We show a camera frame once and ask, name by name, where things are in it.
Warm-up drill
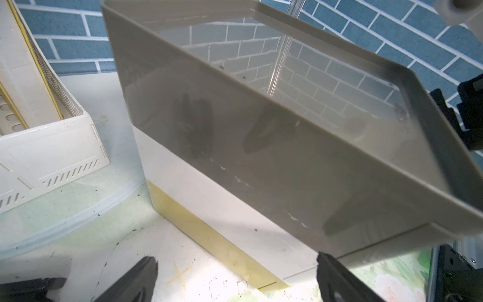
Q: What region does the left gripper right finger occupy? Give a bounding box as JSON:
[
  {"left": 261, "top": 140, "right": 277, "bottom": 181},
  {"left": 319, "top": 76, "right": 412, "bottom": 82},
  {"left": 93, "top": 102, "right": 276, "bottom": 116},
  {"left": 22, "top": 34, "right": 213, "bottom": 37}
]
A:
[{"left": 316, "top": 252, "right": 384, "bottom": 302}]

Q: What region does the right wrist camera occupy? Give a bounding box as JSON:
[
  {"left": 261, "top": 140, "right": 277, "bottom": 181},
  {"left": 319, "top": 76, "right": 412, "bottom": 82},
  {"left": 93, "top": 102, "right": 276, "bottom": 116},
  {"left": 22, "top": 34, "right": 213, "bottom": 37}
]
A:
[{"left": 433, "top": 0, "right": 482, "bottom": 42}]

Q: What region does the black stapler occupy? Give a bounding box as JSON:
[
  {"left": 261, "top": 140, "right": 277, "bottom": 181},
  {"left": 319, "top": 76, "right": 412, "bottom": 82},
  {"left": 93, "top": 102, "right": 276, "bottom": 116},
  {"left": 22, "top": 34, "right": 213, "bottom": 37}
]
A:
[{"left": 1, "top": 278, "right": 67, "bottom": 301}]

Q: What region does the floral table mat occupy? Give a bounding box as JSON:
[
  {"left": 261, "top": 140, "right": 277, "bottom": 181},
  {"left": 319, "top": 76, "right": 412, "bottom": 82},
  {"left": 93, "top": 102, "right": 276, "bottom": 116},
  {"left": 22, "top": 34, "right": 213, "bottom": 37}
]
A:
[{"left": 0, "top": 71, "right": 433, "bottom": 302}]

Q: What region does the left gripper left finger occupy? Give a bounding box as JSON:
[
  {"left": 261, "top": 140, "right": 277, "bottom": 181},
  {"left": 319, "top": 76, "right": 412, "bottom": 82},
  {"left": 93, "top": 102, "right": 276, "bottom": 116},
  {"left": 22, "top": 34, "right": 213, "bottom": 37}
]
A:
[{"left": 95, "top": 256, "right": 158, "bottom": 302}]

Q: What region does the grey top drawer white knob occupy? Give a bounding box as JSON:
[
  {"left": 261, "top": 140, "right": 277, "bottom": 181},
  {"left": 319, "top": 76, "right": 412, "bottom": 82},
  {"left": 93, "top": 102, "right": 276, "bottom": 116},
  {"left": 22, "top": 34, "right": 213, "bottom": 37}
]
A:
[{"left": 101, "top": 0, "right": 483, "bottom": 261}]

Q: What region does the white file organizer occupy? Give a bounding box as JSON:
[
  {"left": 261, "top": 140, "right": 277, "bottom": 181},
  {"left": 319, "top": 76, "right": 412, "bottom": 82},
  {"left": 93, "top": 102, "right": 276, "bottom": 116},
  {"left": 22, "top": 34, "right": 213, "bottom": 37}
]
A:
[{"left": 1, "top": 1, "right": 109, "bottom": 213}]

